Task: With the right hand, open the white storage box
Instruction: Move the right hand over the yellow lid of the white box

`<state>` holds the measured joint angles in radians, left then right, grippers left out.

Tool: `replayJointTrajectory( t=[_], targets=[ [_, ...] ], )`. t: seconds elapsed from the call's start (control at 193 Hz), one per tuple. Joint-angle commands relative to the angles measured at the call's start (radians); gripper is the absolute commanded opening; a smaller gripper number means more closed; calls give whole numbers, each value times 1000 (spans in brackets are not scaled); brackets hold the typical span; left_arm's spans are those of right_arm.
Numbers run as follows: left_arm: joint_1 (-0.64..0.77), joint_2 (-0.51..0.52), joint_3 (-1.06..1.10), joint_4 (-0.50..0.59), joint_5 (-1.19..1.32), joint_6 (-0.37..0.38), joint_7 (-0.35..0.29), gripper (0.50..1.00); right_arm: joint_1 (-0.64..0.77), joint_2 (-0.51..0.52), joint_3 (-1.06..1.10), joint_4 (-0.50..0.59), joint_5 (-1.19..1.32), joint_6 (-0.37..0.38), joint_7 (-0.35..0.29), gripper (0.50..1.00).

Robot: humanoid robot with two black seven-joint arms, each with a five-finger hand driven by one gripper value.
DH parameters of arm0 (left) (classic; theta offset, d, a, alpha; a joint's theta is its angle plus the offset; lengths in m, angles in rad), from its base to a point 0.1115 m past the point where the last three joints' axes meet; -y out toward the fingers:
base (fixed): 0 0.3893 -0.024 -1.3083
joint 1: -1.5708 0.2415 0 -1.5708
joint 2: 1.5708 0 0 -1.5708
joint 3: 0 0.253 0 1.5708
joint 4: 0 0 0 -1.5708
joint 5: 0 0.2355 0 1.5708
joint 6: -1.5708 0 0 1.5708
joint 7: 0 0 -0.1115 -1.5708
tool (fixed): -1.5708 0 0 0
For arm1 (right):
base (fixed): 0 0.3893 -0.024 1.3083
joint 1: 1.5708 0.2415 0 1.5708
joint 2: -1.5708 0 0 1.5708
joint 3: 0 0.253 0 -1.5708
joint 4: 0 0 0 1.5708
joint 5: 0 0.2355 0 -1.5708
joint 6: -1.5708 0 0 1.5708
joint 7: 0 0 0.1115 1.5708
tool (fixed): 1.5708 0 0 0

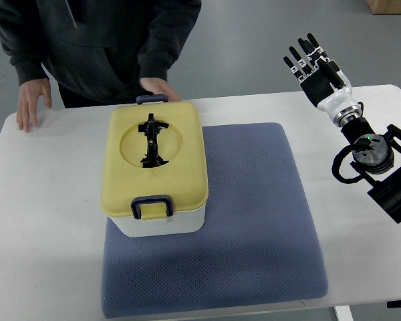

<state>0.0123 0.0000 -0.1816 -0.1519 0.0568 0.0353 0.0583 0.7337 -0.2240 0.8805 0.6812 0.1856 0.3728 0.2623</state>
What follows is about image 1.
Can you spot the person in dark hoodie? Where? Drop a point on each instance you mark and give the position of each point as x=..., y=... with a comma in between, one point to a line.
x=96, y=49

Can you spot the person's left hand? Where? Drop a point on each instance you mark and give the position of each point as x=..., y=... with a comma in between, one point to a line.
x=160, y=86

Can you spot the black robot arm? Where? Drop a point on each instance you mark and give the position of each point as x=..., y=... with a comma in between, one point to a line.
x=375, y=158

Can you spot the cardboard box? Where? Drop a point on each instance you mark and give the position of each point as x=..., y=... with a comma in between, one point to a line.
x=384, y=7

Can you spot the yellow box lid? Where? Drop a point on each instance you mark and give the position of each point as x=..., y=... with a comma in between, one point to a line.
x=156, y=152

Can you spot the black table control panel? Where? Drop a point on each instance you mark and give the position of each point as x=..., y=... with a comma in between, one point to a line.
x=394, y=304

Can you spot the blue grey cushion mat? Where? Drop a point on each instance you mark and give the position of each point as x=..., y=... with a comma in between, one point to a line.
x=258, y=244

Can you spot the person's right hand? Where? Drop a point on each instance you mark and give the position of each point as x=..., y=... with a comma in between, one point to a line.
x=29, y=94

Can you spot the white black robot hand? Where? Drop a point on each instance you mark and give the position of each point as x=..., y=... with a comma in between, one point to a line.
x=323, y=82

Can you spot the white storage box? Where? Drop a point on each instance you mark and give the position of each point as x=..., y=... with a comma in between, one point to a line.
x=154, y=221

